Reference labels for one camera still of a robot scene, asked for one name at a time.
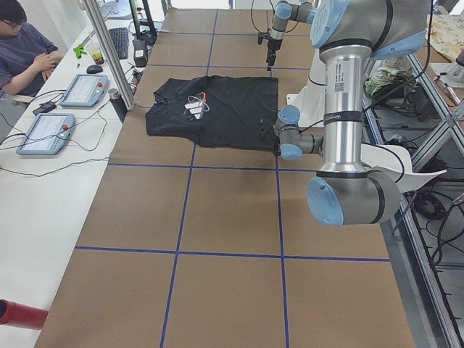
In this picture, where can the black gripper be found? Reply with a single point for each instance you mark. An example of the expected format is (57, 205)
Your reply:
(276, 144)
(271, 45)

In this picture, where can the black graphic t-shirt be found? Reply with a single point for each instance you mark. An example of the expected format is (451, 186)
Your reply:
(214, 111)

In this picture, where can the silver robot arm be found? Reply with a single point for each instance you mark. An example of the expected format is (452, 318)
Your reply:
(344, 190)
(283, 14)

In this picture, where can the white plastic chair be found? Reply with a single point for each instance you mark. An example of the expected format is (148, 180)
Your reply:
(396, 162)

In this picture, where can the black steel-cap bottle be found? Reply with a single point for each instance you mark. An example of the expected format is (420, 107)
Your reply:
(118, 103)

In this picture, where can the black keyboard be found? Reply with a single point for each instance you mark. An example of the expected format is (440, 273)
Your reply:
(119, 38)

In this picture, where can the black computer mouse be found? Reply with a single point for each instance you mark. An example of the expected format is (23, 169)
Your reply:
(94, 69)

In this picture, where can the drink cup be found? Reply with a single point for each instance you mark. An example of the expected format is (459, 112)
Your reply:
(93, 48)

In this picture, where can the upper teach pendant tablet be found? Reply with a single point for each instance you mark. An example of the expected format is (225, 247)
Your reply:
(85, 91)

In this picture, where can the teach pendant tablet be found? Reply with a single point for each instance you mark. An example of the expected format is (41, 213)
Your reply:
(85, 91)
(47, 135)

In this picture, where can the lower teach pendant tablet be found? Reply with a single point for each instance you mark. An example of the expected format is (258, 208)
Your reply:
(47, 135)

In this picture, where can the black power adapter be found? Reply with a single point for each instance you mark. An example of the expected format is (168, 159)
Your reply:
(45, 107)

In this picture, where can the seated person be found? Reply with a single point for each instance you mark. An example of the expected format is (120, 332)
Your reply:
(28, 58)

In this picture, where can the red bottle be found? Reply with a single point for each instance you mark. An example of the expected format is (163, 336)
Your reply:
(22, 316)

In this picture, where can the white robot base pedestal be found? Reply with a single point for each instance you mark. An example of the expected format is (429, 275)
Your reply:
(311, 99)

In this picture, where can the aluminium frame post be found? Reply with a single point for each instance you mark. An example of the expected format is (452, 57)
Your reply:
(101, 31)

